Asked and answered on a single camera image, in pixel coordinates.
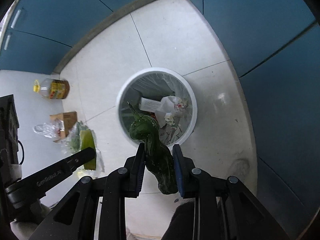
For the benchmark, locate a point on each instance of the cooking oil bottle yellow cap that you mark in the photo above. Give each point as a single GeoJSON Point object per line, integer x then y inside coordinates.
{"type": "Point", "coordinates": [52, 88]}

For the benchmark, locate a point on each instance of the brown cardboard box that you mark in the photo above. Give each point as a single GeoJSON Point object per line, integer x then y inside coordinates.
{"type": "Point", "coordinates": [63, 122]}

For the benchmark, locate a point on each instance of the blue kitchen cabinets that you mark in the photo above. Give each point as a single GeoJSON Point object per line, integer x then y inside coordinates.
{"type": "Point", "coordinates": [252, 64]}

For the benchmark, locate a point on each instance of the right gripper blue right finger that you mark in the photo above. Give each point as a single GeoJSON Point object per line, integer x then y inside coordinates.
{"type": "Point", "coordinates": [179, 166]}

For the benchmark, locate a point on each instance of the clear plastic bag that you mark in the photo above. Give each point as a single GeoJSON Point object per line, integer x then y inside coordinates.
{"type": "Point", "coordinates": [51, 130]}

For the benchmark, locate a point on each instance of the black trouser legs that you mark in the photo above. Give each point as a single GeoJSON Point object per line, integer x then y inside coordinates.
{"type": "Point", "coordinates": [182, 222]}

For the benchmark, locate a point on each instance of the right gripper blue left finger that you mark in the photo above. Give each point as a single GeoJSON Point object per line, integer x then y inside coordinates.
{"type": "Point", "coordinates": [137, 171]}

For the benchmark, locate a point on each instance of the white round trash bin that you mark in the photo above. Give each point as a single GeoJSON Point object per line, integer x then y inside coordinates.
{"type": "Point", "coordinates": [164, 95]}

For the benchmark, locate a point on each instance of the clear bag of greens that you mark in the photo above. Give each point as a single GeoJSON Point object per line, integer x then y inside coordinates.
{"type": "Point", "coordinates": [80, 137]}

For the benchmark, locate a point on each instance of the green pepper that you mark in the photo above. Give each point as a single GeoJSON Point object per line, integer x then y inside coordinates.
{"type": "Point", "coordinates": [158, 158]}

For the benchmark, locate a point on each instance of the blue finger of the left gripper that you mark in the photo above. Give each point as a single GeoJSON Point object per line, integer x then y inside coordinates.
{"type": "Point", "coordinates": [85, 158]}

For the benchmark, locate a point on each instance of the white paper box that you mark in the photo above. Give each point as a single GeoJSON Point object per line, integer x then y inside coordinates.
{"type": "Point", "coordinates": [149, 105]}

